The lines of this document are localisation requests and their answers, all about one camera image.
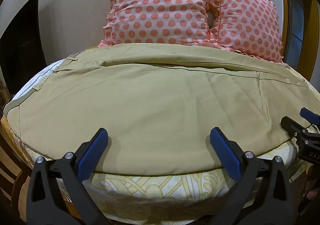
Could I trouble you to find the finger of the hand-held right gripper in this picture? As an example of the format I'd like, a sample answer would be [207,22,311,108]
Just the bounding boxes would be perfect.
[300,107,320,126]
[280,116,320,141]

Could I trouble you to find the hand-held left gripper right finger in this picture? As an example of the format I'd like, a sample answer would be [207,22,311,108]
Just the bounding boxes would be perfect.
[209,127,298,225]

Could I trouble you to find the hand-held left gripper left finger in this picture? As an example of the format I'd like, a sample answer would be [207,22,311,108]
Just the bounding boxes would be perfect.
[28,128,109,225]

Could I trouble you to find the beige blanket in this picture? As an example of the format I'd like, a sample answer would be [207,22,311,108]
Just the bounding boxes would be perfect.
[4,43,316,175]

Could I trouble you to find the person's right hand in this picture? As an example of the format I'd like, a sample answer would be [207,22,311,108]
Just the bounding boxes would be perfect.
[301,180,320,202]

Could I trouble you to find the white yellow patterned bedsheet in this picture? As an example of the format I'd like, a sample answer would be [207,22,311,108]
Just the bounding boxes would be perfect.
[0,59,320,225]

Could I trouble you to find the yellow framed window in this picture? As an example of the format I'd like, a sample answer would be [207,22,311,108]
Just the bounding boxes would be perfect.
[246,0,320,83]

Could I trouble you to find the pink polka dot pillow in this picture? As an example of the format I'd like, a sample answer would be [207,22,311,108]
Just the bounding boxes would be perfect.
[205,0,284,63]
[98,0,221,48]

